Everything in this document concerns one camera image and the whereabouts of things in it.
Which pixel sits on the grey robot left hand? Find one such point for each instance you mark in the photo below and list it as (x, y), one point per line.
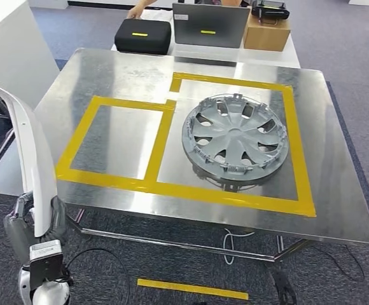
(17, 231)

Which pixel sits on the person's hand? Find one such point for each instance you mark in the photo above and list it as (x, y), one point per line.
(137, 10)

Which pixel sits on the white curved plastic car part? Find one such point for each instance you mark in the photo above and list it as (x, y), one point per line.
(35, 168)

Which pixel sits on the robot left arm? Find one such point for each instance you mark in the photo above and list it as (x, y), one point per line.
(51, 294)

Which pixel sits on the steel workbench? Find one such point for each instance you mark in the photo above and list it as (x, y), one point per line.
(124, 75)

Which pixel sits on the black case with yellow stripe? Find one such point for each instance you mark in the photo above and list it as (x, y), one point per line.
(143, 44)

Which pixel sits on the grey laptop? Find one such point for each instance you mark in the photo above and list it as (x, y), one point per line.
(222, 25)

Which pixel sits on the brown cardboard box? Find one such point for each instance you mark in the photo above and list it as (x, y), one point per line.
(267, 38)

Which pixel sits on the black headset device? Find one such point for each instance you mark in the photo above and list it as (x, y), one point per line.
(270, 10)

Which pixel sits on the white table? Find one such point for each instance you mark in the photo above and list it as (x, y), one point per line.
(267, 59)

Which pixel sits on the silver wheel hubcap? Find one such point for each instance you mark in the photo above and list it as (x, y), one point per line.
(235, 139)

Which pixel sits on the yellow floor tape strip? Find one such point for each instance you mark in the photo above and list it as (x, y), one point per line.
(190, 288)

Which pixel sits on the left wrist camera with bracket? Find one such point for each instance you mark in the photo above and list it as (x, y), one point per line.
(46, 265)

